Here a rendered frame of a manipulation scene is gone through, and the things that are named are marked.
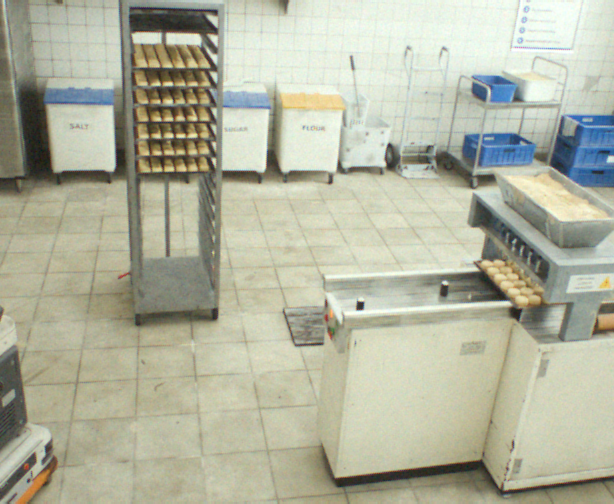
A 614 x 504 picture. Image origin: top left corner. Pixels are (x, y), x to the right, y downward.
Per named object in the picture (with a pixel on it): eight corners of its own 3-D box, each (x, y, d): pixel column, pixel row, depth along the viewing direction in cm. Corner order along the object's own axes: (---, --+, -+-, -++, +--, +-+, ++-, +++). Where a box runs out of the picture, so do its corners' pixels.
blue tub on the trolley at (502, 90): (495, 91, 669) (498, 74, 662) (516, 103, 635) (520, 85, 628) (466, 91, 662) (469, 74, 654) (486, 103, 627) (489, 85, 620)
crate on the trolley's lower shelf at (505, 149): (510, 151, 708) (514, 132, 699) (532, 164, 676) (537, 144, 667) (460, 154, 690) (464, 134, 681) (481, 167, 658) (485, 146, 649)
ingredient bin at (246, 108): (205, 186, 618) (206, 98, 584) (202, 161, 674) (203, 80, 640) (267, 186, 628) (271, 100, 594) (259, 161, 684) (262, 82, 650)
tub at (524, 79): (527, 90, 686) (532, 69, 677) (556, 102, 649) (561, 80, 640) (495, 90, 674) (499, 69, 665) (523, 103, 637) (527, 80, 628)
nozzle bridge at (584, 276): (523, 255, 342) (538, 189, 327) (613, 338, 279) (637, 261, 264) (459, 258, 334) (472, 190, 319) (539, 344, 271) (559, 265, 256)
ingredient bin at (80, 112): (50, 187, 591) (41, 96, 557) (56, 161, 646) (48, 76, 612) (117, 186, 604) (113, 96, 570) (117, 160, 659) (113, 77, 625)
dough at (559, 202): (545, 183, 315) (548, 170, 312) (619, 236, 268) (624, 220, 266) (490, 185, 309) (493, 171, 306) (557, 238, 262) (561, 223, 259)
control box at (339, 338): (329, 320, 303) (332, 292, 297) (345, 352, 282) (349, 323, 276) (321, 321, 302) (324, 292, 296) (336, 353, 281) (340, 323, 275)
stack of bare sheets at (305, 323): (375, 306, 455) (375, 302, 453) (394, 341, 420) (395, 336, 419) (282, 310, 442) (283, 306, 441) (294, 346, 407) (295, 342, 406)
